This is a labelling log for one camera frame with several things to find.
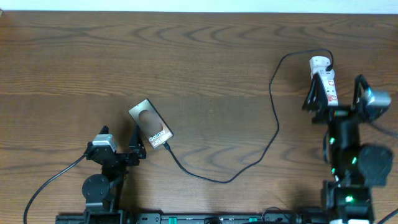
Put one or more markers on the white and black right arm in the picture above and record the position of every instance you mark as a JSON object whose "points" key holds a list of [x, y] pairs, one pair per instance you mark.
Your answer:
{"points": [[356, 167]]}

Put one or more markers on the silver Galaxy smartphone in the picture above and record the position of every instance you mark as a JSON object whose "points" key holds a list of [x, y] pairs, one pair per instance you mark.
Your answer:
{"points": [[153, 126]]}

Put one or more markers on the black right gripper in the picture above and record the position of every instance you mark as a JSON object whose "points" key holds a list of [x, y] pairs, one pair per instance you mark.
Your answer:
{"points": [[331, 114]]}

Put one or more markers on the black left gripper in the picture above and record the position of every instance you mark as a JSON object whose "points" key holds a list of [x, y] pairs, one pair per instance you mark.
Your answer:
{"points": [[121, 157]]}

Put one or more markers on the white power strip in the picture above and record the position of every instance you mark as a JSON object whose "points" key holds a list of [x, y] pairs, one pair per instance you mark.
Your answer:
{"points": [[319, 65]]}

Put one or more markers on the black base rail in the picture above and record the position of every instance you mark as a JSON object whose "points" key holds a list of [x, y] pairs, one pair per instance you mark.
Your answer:
{"points": [[272, 215]]}

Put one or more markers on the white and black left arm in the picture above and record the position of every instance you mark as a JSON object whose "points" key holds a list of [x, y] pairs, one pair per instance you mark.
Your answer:
{"points": [[103, 191]]}

